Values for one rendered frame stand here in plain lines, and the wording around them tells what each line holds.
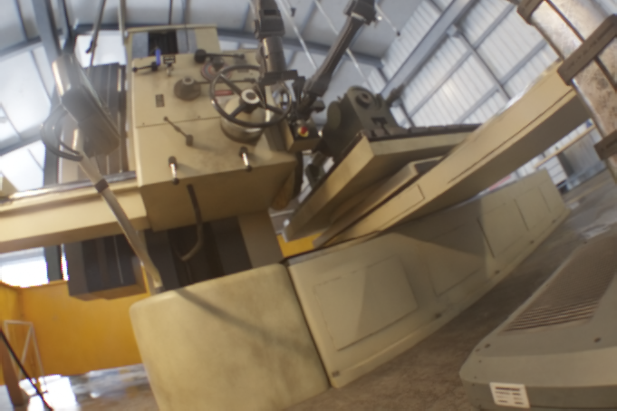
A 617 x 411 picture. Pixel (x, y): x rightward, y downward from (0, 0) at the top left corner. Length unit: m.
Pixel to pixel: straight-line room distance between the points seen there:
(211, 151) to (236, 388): 1.02
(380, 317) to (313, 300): 0.34
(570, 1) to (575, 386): 0.45
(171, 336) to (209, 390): 0.26
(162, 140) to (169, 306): 0.72
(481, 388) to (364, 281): 1.10
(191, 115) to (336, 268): 1.00
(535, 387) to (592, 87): 0.36
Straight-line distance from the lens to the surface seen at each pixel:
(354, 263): 1.46
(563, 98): 1.03
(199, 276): 1.98
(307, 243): 4.02
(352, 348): 1.41
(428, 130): 1.71
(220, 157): 1.41
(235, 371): 1.26
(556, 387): 0.36
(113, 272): 1.95
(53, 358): 4.04
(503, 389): 0.41
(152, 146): 1.44
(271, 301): 1.28
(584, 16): 0.48
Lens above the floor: 0.43
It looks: 20 degrees up
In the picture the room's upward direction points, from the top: 21 degrees counter-clockwise
